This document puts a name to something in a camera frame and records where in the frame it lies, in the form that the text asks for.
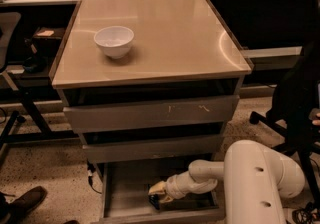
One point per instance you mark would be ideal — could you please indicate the black box under desk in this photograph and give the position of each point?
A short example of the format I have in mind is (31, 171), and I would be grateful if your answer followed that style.
(46, 41)

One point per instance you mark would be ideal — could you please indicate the white ceramic bowl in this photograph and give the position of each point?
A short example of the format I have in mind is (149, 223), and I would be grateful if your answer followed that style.
(114, 41)

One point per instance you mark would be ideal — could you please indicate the top grey drawer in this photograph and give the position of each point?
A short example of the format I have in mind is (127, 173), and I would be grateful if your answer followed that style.
(149, 114)

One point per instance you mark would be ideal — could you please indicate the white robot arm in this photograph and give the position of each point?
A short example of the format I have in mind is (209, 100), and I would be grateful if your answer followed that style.
(256, 178)

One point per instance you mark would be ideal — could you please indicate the middle grey drawer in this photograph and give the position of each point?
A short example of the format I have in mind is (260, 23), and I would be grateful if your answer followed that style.
(153, 149)

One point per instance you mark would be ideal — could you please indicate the bottom grey open drawer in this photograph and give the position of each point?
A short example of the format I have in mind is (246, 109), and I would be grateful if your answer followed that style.
(125, 195)

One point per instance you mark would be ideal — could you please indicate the black office chair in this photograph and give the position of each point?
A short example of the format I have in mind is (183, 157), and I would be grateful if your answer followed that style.
(295, 103)

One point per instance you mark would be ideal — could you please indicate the dark blue rxbar wrapper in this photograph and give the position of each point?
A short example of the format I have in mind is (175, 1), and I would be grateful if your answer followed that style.
(154, 197)

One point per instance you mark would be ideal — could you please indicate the grey drawer cabinet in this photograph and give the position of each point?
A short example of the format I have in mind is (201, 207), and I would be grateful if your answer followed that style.
(181, 50)

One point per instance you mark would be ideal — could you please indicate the person's bare hand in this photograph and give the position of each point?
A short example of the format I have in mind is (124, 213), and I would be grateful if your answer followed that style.
(316, 121)

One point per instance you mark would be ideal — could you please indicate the brown shoe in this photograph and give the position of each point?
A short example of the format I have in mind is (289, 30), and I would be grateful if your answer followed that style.
(14, 212)

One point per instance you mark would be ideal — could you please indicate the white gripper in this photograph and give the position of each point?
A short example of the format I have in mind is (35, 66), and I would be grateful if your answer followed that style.
(173, 187)

